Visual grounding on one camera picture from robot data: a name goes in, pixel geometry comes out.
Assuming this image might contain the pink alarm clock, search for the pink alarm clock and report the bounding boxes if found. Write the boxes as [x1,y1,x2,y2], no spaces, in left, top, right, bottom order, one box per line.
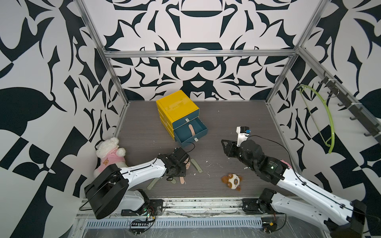
[281,160,292,169]

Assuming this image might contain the yellow teal drawer cabinet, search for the yellow teal drawer cabinet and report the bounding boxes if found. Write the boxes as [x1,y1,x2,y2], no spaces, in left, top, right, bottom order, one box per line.
[156,90,199,141]

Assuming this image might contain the white teddy bear pink shirt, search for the white teddy bear pink shirt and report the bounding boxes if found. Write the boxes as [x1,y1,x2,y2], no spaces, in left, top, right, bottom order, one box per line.
[94,137,127,178]

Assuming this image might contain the brown white plush toy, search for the brown white plush toy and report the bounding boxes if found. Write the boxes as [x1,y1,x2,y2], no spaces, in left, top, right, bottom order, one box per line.
[221,173,243,191]

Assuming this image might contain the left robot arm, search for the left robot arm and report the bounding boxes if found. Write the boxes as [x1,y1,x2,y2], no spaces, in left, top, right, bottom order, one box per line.
[84,147,190,220]

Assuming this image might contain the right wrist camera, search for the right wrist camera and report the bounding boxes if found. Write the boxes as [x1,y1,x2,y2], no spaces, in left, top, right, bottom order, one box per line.
[236,127,251,147]

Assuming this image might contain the olive folding knife right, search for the olive folding knife right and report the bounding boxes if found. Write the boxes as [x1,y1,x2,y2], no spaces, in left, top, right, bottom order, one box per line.
[190,159,203,173]

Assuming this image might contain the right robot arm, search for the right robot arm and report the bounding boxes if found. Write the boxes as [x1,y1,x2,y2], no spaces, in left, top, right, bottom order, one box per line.
[221,139,367,238]

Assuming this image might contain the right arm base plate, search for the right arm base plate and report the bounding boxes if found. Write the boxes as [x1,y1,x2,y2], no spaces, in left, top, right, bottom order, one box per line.
[241,198,267,215]

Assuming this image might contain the black wall hook rack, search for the black wall hook rack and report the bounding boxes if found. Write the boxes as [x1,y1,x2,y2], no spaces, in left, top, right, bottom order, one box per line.
[320,71,381,144]

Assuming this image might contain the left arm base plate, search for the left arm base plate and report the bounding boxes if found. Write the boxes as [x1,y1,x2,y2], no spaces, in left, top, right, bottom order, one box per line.
[121,199,164,216]

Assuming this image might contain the aluminium frame rail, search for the aluminium frame rail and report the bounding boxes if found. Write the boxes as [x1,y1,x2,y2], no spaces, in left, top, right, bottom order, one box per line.
[104,49,296,59]

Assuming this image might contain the olive folding knife lowest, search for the olive folding knife lowest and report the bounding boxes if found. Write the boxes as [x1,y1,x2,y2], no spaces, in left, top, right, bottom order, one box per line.
[147,178,161,190]

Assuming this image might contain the green hanging hoop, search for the green hanging hoop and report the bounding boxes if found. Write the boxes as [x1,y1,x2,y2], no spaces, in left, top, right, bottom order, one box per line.
[297,84,336,154]

